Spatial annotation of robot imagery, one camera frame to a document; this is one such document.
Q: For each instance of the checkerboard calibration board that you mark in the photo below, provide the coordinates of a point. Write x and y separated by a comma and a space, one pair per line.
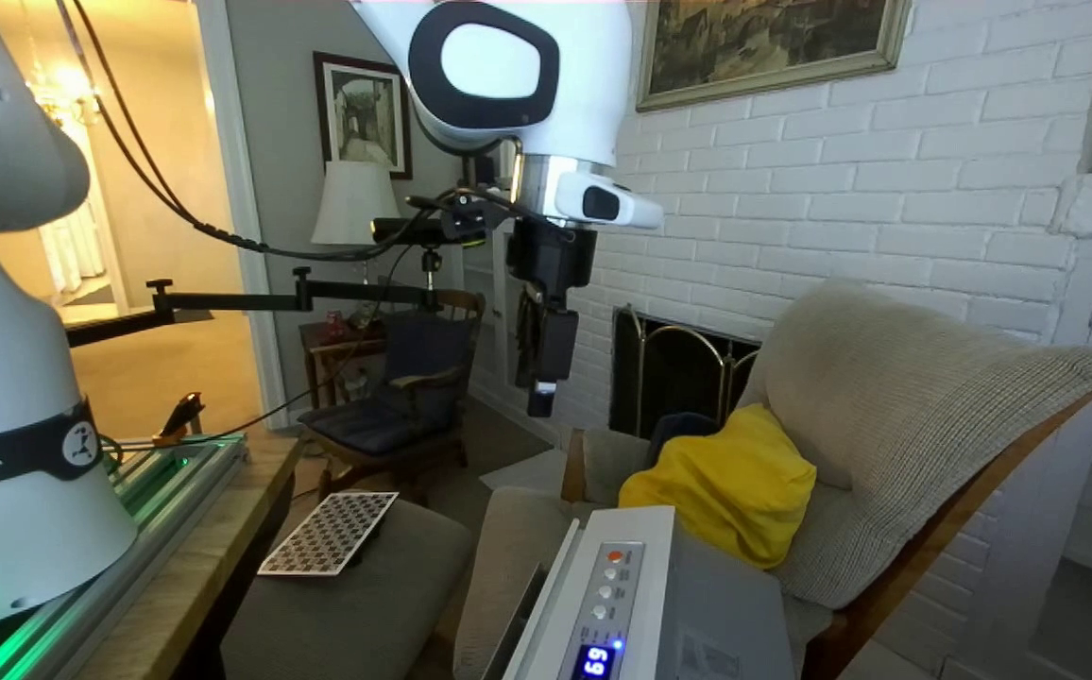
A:
327, 533

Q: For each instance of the dark blue cushion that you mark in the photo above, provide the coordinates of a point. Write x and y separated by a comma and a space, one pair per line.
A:
681, 435

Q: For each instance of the lamp with white flared shade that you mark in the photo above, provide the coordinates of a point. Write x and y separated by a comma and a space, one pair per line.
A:
352, 208

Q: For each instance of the black framed picture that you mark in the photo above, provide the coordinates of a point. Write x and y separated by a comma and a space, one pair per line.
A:
360, 106

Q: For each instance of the beige ribbed armchair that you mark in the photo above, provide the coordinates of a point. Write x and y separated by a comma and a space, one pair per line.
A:
923, 403

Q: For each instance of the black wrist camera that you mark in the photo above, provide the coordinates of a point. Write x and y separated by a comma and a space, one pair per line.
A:
473, 213

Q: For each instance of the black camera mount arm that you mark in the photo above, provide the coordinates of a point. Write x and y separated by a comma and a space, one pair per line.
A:
228, 299

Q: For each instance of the wooden chair dark cushion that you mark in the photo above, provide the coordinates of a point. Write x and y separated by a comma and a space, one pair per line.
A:
380, 403

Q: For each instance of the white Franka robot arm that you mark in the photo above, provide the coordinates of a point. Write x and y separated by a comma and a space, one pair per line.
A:
1, 379

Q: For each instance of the grey fabric sofa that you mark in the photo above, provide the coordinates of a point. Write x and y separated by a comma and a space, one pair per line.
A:
356, 606

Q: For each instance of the orange black clamp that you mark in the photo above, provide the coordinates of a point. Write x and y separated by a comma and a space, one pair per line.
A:
181, 421

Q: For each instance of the yellow cloth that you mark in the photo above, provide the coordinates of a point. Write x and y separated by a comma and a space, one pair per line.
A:
720, 491

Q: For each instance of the brass fireplace screen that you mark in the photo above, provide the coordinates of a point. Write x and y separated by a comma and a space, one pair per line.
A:
677, 364

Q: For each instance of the black stereo camera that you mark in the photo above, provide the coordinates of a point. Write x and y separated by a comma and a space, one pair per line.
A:
389, 232

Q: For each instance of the framed landscape painting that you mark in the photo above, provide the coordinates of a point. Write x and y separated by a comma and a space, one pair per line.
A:
773, 42

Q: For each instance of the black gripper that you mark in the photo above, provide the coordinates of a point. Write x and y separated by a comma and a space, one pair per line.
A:
554, 262

